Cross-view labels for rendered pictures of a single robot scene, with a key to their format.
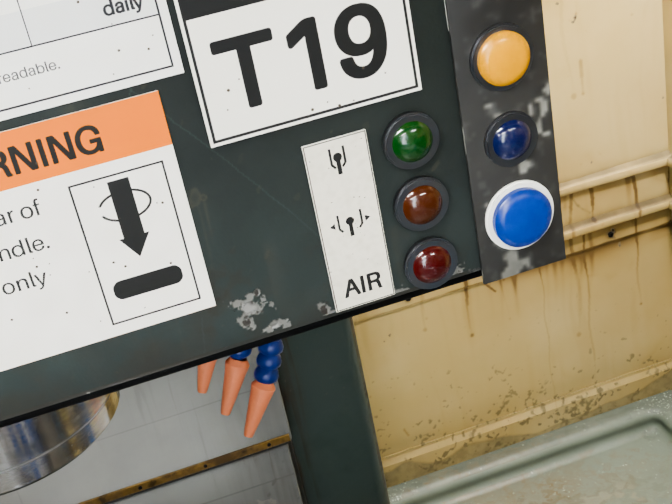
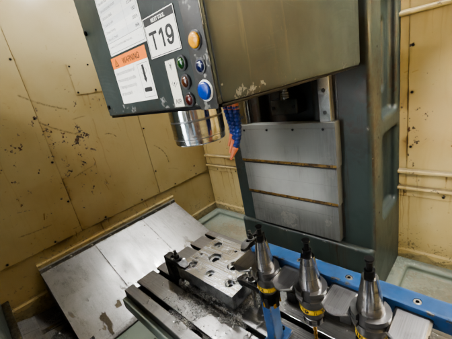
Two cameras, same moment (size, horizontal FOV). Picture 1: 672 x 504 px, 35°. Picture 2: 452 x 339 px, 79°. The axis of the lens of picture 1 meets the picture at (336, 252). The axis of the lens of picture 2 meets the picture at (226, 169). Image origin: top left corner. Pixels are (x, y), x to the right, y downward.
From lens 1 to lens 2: 59 cm
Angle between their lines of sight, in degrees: 54
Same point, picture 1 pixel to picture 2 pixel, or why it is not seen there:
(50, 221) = (136, 71)
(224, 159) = (155, 62)
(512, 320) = not seen: outside the picture
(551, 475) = not seen: outside the picture
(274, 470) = (332, 213)
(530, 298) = not seen: outside the picture
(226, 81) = (151, 43)
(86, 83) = (135, 42)
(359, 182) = (174, 72)
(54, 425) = (189, 135)
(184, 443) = (309, 192)
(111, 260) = (143, 82)
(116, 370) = (147, 107)
